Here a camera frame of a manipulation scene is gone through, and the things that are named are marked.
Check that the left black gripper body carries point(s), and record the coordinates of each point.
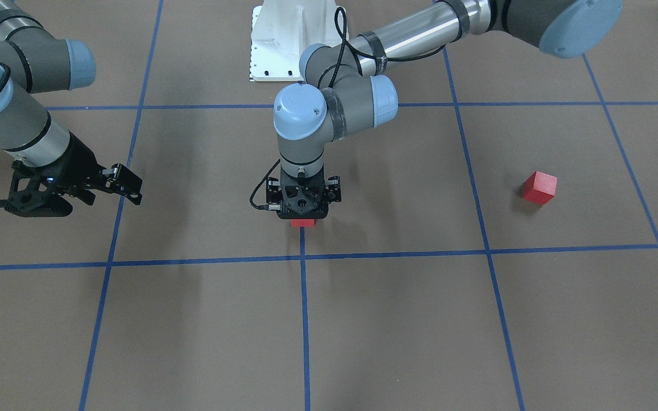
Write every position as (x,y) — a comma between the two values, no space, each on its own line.
(334,189)

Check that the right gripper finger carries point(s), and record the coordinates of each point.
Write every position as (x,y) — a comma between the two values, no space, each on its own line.
(84,195)
(118,179)

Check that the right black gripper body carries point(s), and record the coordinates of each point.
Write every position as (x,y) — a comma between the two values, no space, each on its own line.
(75,161)

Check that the red block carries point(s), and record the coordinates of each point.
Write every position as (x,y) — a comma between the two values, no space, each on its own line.
(539,188)
(302,222)

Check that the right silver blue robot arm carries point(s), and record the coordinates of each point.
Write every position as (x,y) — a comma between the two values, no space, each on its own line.
(50,162)

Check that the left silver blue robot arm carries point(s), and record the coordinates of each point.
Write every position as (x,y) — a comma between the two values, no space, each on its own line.
(345,88)

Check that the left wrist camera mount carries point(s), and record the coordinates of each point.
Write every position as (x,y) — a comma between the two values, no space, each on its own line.
(288,213)

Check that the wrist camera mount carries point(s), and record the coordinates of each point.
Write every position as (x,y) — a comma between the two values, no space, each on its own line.
(288,213)
(37,191)

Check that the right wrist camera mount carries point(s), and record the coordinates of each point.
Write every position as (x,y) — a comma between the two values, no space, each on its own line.
(37,191)

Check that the white central post base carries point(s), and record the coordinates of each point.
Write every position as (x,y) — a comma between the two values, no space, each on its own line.
(282,30)

